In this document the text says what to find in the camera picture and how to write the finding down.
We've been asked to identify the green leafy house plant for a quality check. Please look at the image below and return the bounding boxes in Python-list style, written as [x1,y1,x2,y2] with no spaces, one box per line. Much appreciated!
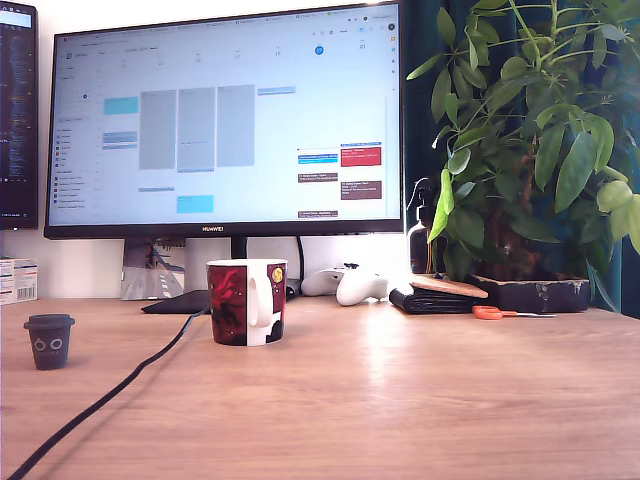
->
[405,0,640,311]

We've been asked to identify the white printed cardboard box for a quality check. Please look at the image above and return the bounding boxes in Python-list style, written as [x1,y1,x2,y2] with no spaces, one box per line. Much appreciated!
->
[0,257,39,306]

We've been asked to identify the cork coaster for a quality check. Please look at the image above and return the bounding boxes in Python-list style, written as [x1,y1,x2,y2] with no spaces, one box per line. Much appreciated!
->
[409,274,489,300]

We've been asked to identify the printed picture card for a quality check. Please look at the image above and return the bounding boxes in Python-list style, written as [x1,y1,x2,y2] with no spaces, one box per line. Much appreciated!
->
[120,237,187,301]

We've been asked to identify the black Huawei computer monitor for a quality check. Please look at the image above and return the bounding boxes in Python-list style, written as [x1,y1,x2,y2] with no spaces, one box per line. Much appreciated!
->
[43,0,405,261]

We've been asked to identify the red and white coffee mug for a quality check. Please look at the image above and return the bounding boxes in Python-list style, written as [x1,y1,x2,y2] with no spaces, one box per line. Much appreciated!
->
[205,258,290,347]

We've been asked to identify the orange handled scissors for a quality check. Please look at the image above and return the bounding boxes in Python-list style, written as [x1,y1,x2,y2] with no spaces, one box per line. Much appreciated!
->
[472,304,557,321]

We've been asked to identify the white game controller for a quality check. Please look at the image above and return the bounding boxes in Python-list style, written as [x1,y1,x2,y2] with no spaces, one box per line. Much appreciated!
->
[300,262,390,307]

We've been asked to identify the black leather wallet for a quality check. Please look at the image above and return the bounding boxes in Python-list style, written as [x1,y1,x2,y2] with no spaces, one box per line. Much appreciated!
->
[388,287,489,315]

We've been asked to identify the black planter box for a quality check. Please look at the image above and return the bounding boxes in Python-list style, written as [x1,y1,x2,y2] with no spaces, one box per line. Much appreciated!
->
[467,272,591,314]

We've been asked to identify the dark spray bottle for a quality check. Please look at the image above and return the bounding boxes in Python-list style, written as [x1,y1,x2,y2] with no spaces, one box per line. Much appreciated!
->
[407,177,446,275]

